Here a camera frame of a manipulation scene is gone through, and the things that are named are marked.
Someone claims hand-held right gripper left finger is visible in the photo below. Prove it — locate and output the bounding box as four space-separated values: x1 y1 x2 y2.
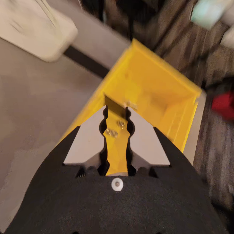
63 105 110 176

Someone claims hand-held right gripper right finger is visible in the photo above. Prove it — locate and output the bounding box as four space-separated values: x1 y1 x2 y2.
125 107 171 176

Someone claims yellow plastic bin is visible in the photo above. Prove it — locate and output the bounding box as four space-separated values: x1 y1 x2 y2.
59 38 203 177

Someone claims steel hex nut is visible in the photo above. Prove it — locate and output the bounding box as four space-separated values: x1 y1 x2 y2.
106 128 118 138

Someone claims red plastic bin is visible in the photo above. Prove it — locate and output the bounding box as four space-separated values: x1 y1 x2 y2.
211 91 234 121

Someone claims wooden document stand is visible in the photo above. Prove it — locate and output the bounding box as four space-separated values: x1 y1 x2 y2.
0 0 78 63

